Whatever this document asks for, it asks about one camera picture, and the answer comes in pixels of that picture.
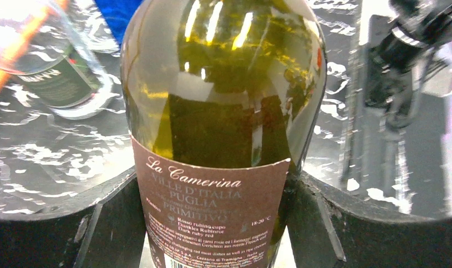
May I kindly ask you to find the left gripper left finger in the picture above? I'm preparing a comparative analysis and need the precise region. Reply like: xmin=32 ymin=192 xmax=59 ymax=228
xmin=0 ymin=170 xmax=146 ymax=267

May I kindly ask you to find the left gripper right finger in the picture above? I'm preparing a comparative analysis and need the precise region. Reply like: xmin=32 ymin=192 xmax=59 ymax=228
xmin=285 ymin=173 xmax=452 ymax=267

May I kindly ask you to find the dark green wine bottle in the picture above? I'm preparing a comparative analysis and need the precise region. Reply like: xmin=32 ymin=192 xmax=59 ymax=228
xmin=121 ymin=1 xmax=327 ymax=267

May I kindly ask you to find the blue square bottle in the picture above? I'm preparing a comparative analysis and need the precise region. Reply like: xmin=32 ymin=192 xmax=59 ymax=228
xmin=94 ymin=0 xmax=143 ymax=45

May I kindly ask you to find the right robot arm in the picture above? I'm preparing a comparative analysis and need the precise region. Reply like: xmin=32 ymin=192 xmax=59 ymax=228
xmin=342 ymin=1 xmax=452 ymax=188

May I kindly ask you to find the clear round white-capped bottle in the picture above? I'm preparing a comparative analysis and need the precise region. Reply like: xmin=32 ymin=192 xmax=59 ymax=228
xmin=0 ymin=1 xmax=114 ymax=120

